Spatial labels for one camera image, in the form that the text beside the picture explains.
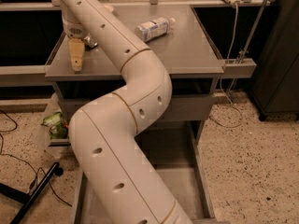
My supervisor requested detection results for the clear plastic bin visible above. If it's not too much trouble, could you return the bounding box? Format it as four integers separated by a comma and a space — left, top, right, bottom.
36, 94, 73, 158

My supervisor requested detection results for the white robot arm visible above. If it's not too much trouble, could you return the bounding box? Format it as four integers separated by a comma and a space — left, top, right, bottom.
61, 0, 192, 224

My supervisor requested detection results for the white hanging cable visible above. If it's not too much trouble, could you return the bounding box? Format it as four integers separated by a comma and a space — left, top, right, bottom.
208, 3, 244, 130

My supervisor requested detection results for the white ceramic bowl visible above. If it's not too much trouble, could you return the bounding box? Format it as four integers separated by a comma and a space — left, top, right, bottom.
104, 5, 114, 13

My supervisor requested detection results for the green snack bag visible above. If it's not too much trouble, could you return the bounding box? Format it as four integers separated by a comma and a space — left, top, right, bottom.
41, 112, 68, 139

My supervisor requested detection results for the black floor cable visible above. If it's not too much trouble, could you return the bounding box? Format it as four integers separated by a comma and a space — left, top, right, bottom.
0, 109, 73, 208

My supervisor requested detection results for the dark cabinet at right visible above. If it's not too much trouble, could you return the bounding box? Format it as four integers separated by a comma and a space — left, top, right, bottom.
249, 0, 299, 121

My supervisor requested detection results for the grey metal rail frame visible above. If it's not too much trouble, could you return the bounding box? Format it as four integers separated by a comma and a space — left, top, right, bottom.
0, 0, 277, 89

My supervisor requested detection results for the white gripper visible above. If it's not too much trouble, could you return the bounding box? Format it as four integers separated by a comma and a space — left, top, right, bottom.
61, 3, 88, 72

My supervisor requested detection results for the crushed orange soda can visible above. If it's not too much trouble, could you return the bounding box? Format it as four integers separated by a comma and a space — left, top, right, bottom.
83, 35, 97, 49

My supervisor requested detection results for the open grey middle drawer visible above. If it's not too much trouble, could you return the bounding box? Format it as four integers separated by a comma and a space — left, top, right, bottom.
69, 120, 229, 224

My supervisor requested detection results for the slanted metal rod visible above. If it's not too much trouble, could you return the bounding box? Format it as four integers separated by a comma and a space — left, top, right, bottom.
226, 0, 268, 96

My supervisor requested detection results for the black metal stand leg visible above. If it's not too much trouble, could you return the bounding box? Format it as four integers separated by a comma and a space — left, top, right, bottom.
0, 162, 64, 224

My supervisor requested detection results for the grey drawer cabinet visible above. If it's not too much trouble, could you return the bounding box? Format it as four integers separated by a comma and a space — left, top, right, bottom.
46, 5, 223, 224

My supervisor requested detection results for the clear plastic water bottle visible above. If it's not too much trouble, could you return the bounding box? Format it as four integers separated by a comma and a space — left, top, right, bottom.
135, 17, 176, 42

